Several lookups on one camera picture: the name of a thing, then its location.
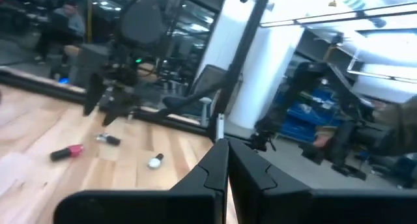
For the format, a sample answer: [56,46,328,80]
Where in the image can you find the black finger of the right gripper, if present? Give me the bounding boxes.
[82,73,106,117]
[101,101,132,127]

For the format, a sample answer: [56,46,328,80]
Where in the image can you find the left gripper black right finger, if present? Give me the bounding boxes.
[228,137,417,224]

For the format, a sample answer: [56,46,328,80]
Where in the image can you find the magenta nail polish bottle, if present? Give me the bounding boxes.
[49,143,86,163]

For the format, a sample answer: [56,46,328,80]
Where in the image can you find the blue storage bins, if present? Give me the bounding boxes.
[278,87,347,144]

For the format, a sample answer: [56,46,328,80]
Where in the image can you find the grey office chair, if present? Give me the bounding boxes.
[162,64,244,128]

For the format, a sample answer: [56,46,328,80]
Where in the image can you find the person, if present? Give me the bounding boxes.
[33,0,87,67]

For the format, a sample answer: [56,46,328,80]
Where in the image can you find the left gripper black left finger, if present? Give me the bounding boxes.
[53,137,230,224]

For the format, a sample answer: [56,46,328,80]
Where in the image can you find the white nail polish bottle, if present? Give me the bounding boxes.
[147,152,165,171]

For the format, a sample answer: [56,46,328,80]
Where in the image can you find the silver nail polish bottle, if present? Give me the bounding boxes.
[94,132,122,147]

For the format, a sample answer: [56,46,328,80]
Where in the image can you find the white building column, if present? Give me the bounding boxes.
[227,23,306,135]

